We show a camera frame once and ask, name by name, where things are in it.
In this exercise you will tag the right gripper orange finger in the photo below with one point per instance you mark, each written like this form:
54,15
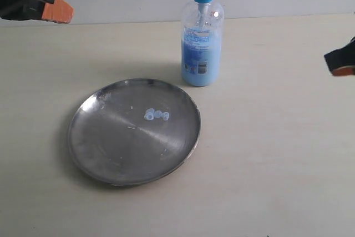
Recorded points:
341,62

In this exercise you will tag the blue soap pump bottle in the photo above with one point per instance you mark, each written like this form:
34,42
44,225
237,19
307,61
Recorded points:
202,24

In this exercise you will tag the blue soap blob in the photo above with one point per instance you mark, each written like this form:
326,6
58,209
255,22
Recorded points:
151,114

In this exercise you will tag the round steel plate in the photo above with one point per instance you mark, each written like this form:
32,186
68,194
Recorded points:
110,141

